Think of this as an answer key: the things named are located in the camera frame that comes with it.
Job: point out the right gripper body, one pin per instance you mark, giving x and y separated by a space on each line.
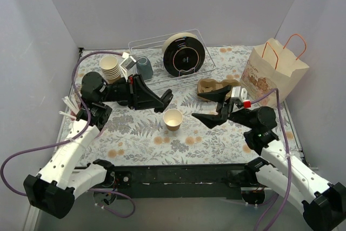
227 110

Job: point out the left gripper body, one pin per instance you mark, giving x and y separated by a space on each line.
132 91

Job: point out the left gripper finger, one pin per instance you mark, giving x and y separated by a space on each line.
165 101
141 97

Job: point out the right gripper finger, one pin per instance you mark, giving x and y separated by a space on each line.
212 120
216 95

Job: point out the brown paper cup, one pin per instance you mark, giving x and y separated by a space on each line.
173 119

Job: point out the stack of paper cups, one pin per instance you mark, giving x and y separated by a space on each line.
110 69

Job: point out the paper takeout bag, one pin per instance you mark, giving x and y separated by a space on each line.
272 65

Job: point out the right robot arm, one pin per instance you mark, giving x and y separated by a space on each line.
321 203

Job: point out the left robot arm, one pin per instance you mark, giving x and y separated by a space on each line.
55 187

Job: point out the floral table mat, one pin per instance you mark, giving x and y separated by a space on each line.
140 137

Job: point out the cardboard cup carrier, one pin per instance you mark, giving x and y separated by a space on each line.
207 85

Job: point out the teal ceramic cup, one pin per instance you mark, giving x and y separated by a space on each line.
144 68

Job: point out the black round plate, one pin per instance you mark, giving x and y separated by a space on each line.
184 56

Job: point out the cream plate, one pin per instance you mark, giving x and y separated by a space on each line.
175 37

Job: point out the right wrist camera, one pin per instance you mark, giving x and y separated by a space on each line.
239 96

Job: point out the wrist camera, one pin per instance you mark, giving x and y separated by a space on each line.
239 96
128 64

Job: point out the clear wire dish rack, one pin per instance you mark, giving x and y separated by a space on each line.
151 48

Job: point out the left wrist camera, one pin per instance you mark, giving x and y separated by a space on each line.
128 64

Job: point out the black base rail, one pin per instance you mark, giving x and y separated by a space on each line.
183 180

